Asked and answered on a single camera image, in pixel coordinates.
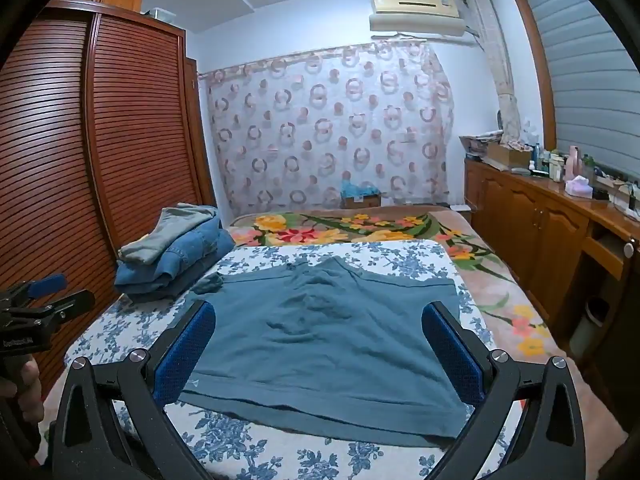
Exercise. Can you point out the wooden louvred wardrobe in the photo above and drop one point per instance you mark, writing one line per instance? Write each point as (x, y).
(125, 135)

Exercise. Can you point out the wooden sideboard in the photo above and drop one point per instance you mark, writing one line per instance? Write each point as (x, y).
(530, 220)

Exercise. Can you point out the blue plastic bag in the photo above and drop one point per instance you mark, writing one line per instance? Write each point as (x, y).
(357, 188)

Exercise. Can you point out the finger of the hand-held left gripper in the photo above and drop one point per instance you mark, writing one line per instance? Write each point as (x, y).
(47, 285)
(72, 305)

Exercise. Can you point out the blue floral bed sheet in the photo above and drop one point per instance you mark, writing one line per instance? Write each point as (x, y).
(125, 330)

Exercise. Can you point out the grey folded pants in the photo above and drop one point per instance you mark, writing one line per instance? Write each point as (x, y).
(165, 240)

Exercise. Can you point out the clear plastic box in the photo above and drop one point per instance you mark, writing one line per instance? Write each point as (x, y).
(160, 12)

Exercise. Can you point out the tied lace curtain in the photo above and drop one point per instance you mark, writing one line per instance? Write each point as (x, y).
(500, 60)

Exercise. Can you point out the white flat device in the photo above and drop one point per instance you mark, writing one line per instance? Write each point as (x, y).
(459, 207)

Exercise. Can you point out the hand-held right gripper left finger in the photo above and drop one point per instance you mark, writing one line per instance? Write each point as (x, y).
(187, 355)

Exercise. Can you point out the dark blue folded jeans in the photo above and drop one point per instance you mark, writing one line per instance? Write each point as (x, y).
(167, 290)

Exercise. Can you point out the grey window blind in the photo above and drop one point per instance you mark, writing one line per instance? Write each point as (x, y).
(590, 70)

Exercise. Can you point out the pink bottle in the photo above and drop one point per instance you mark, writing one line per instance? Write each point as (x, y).
(573, 162)

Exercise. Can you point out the colourful flower print blanket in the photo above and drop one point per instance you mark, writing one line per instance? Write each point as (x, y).
(390, 225)

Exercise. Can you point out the person's left hand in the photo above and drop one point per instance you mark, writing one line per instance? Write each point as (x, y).
(30, 392)

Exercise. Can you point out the teal blue pants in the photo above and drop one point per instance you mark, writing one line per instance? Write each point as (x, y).
(320, 350)

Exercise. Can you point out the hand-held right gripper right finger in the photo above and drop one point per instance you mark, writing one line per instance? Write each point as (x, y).
(450, 355)

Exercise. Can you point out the open cardboard box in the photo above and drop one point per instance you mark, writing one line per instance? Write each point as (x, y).
(507, 156)

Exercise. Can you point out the row of toiletry bottles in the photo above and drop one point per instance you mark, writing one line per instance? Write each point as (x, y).
(550, 165)

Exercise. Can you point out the circle print curtain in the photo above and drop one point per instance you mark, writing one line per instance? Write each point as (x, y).
(325, 125)

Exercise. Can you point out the cream wall air conditioner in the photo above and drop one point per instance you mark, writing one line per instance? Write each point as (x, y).
(415, 12)

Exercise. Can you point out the small cardboard box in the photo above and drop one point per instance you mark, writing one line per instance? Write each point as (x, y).
(362, 201)

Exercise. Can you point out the grey trash bin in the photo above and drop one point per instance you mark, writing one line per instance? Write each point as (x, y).
(590, 327)

